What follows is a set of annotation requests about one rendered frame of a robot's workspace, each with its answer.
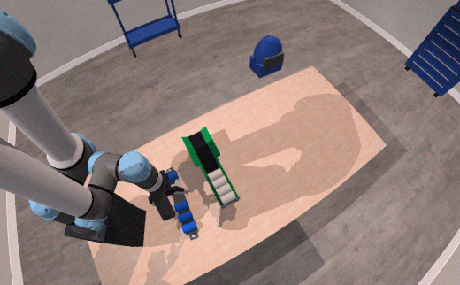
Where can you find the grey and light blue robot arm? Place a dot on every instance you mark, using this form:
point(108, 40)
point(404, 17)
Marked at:
point(70, 154)

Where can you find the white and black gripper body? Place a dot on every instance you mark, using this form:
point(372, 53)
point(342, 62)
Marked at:
point(166, 186)

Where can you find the blue cylinder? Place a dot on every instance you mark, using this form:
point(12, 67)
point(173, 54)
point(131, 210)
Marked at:
point(173, 176)
point(181, 206)
point(189, 227)
point(185, 216)

